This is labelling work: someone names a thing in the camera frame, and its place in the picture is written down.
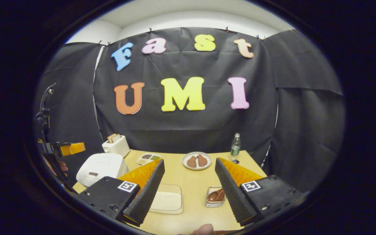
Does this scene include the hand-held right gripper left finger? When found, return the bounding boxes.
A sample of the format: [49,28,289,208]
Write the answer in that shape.
[77,159,165,227]

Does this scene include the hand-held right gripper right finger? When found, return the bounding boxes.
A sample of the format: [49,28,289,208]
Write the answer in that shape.
[215,158,306,227]

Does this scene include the brown wooden spoon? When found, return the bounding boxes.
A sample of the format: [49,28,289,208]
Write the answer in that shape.
[207,188,225,202]

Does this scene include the white rice cooker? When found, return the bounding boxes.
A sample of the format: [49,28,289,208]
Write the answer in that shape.
[76,153,130,188]

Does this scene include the divided seasoning dish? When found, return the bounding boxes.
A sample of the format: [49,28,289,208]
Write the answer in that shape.
[137,153,162,166]

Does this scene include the white toaster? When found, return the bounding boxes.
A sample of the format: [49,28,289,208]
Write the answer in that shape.
[102,133,131,158]

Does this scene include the green plastic bottle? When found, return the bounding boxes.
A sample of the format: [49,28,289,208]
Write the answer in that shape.
[230,133,242,164]

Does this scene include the white round plate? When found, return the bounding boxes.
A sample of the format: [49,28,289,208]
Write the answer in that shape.
[182,151,212,171]

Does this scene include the black backdrop cloth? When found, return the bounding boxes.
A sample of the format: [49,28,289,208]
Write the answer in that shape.
[33,27,345,193]

